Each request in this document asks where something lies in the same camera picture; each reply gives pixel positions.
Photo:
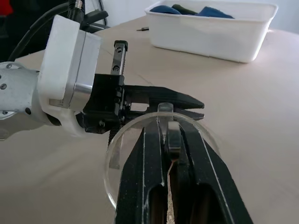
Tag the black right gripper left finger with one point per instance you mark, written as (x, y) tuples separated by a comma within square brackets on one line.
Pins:
[(140, 186)]

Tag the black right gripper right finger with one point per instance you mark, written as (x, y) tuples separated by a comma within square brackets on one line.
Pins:
[(205, 186)]

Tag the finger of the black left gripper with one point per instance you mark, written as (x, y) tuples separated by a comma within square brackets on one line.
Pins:
[(191, 115)]

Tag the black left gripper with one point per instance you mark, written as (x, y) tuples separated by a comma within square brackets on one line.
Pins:
[(105, 98)]

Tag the small dark metal bit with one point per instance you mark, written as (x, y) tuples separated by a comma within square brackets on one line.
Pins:
[(143, 28)]

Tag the white plastic tub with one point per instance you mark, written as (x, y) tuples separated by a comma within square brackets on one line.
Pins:
[(210, 37)]

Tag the blue cloth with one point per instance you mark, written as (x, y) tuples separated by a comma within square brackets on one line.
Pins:
[(213, 12), (164, 9)]

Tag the dark green cloth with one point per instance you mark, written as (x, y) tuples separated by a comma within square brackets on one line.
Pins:
[(184, 9)]

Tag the red object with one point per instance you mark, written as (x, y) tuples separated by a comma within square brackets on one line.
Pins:
[(5, 8)]

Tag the black chair frame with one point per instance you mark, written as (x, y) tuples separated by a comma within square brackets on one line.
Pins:
[(94, 21)]

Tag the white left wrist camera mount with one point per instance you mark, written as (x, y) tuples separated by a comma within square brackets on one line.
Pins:
[(63, 58)]

